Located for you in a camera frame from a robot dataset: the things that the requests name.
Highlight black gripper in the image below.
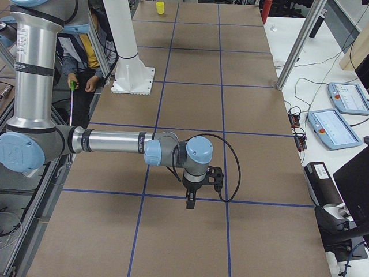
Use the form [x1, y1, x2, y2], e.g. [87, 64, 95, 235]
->
[182, 175, 209, 209]

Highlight yellow plastic cup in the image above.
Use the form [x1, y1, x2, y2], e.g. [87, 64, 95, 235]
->
[156, 1, 165, 15]

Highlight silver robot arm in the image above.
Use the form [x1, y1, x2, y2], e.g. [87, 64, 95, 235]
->
[1, 1, 223, 209]

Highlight orange circuit board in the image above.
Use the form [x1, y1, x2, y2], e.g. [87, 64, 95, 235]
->
[288, 114, 300, 128]

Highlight black box with label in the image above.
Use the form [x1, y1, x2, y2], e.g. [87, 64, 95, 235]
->
[304, 162, 343, 207]

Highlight near teach pendant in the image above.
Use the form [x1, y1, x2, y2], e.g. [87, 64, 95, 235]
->
[307, 108, 362, 150]

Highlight teach pendant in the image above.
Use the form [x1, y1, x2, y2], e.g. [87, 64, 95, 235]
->
[307, 108, 362, 150]
[328, 83, 368, 115]

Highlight black monitor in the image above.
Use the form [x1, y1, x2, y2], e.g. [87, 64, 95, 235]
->
[333, 147, 368, 224]

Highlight seated person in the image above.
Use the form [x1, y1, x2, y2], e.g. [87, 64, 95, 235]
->
[56, 6, 116, 128]

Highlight far teach pendant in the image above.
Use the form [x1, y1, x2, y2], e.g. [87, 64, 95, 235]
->
[328, 83, 368, 115]

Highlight red cylinder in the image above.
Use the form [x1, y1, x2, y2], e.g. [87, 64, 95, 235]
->
[261, 0, 273, 24]

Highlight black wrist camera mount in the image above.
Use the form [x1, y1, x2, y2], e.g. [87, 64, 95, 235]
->
[206, 166, 224, 193]

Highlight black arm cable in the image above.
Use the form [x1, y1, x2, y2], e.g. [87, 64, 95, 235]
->
[170, 133, 241, 203]

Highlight white pedestal column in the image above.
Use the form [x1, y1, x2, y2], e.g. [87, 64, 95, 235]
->
[103, 0, 155, 95]

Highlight green handled stick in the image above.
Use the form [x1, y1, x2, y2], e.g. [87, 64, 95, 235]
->
[69, 81, 76, 126]

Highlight aluminium frame post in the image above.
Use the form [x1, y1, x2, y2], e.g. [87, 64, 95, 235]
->
[275, 0, 327, 91]

